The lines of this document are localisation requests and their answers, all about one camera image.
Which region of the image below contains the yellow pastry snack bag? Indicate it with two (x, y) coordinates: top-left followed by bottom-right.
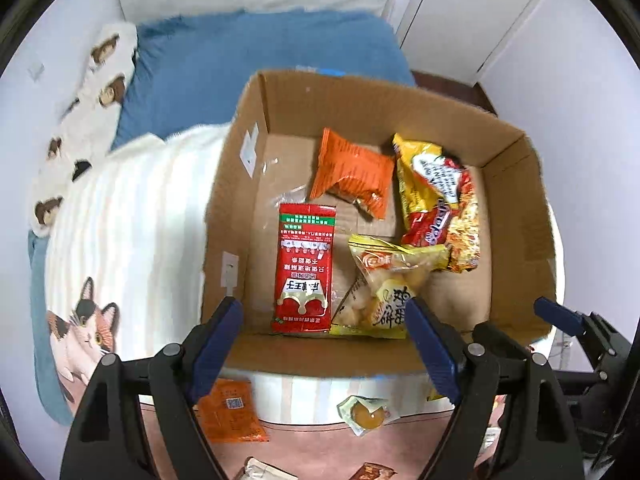
(330, 234), (449, 339)

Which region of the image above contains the red sachet packet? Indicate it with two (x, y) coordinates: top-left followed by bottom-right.
(271, 204), (336, 334)

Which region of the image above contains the clear jelly cup packet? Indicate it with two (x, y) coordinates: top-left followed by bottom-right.
(336, 396), (400, 437)

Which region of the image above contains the yellow cheese noodle packet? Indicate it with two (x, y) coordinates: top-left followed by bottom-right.
(393, 134), (480, 273)

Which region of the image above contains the puffy orange snack packet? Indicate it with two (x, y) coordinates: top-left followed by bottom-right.
(309, 128), (394, 220)

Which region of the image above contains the white wafer packet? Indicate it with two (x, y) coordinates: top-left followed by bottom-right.
(240, 457), (290, 480)

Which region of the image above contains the pink striped cat blanket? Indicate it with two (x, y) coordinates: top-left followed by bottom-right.
(43, 121), (566, 480)

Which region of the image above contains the brown small snack packet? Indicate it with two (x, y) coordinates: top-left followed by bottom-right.
(349, 463), (396, 480)

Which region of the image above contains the cardboard milk box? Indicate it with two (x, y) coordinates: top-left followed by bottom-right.
(200, 68), (559, 378)

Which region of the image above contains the bear print pillow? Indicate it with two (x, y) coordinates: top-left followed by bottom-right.
(29, 22), (138, 237)

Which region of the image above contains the white door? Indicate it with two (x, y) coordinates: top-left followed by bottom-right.
(397, 0), (530, 84)

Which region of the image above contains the wall switch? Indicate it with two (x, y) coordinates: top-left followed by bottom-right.
(28, 62), (46, 82)

